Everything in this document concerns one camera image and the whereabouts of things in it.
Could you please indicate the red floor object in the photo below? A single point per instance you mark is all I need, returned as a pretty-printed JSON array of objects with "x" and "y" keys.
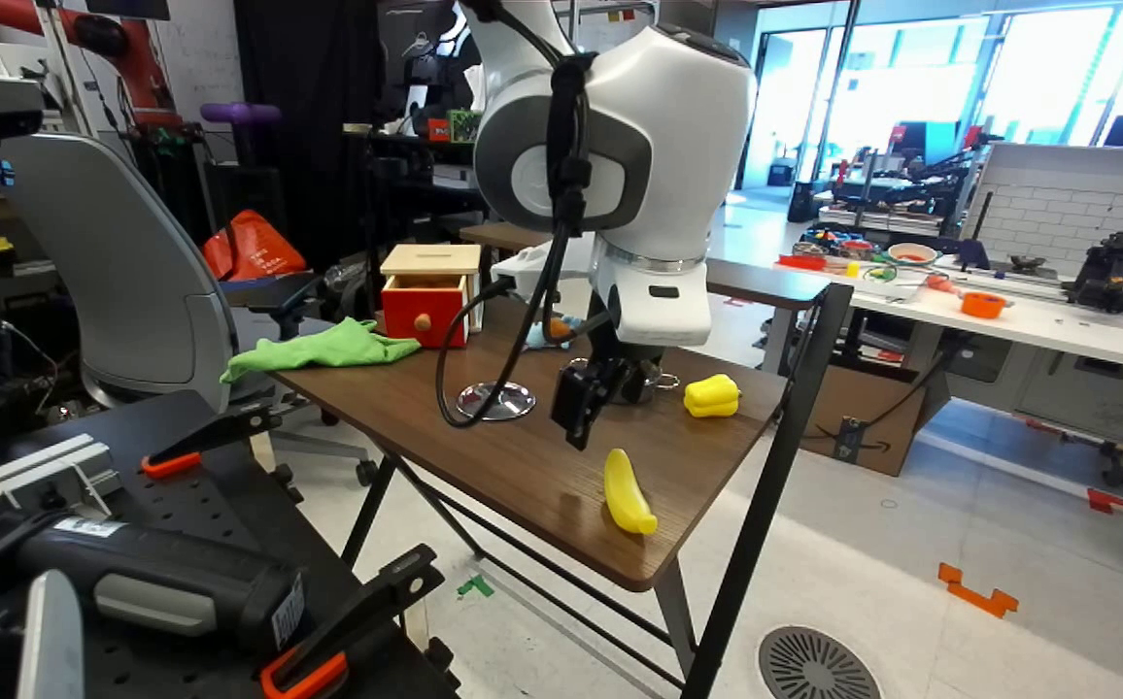
[{"x": 1109, "y": 500}]

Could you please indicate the round floor drain grate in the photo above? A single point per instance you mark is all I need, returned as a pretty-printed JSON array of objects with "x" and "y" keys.
[{"x": 819, "y": 665}]

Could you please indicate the dark brown desk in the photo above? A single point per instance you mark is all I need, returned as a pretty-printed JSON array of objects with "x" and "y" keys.
[{"x": 768, "y": 276}]

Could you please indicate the aluminium extrusion bar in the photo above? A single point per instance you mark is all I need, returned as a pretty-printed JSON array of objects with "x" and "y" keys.
[{"x": 27, "y": 469}]

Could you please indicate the white brick pattern panel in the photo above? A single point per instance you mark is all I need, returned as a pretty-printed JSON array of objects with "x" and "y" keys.
[{"x": 1076, "y": 199}]

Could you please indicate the silver metal plate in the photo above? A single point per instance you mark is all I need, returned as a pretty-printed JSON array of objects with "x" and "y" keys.
[{"x": 497, "y": 404}]

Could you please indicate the white tube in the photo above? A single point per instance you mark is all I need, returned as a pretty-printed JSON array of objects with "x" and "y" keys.
[{"x": 51, "y": 642}]

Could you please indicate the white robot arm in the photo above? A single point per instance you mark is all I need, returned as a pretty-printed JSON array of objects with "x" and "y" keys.
[{"x": 677, "y": 128}]

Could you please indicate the cardboard box under workbench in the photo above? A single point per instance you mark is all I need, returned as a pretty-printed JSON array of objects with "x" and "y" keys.
[{"x": 870, "y": 412}]

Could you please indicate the black handheld device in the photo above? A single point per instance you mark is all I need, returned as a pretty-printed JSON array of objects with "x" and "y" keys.
[{"x": 157, "y": 583}]

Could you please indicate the yellow banana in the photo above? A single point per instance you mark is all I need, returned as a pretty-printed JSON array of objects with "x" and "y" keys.
[{"x": 627, "y": 495}]

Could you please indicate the red wooden drawer box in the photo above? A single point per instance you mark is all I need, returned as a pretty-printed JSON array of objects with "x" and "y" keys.
[{"x": 427, "y": 306}]

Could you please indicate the white workbench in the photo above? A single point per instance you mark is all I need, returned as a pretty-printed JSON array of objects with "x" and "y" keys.
[{"x": 1040, "y": 324}]

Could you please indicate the black machine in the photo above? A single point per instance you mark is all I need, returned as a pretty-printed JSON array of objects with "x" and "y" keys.
[{"x": 1109, "y": 272}]

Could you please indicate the orange bag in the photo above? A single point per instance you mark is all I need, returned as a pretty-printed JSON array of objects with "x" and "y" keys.
[{"x": 254, "y": 246}]

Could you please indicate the orange bowl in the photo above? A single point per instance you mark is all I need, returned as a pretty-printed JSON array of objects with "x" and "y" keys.
[{"x": 983, "y": 306}]

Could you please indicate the black metal table frame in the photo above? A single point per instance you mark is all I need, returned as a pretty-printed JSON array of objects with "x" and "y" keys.
[{"x": 768, "y": 517}]

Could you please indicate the purple cylinder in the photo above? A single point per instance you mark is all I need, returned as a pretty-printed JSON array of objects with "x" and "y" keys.
[{"x": 240, "y": 113}]

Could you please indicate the green cloth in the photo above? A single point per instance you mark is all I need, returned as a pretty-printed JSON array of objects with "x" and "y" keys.
[{"x": 319, "y": 347}]

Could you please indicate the grey office chair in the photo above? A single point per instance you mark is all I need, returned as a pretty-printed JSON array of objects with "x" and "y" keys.
[{"x": 118, "y": 258}]

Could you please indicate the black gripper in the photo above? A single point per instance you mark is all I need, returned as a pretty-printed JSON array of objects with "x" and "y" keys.
[{"x": 619, "y": 354}]

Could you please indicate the orange floor bracket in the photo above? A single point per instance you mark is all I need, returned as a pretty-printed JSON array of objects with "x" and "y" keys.
[{"x": 974, "y": 592}]

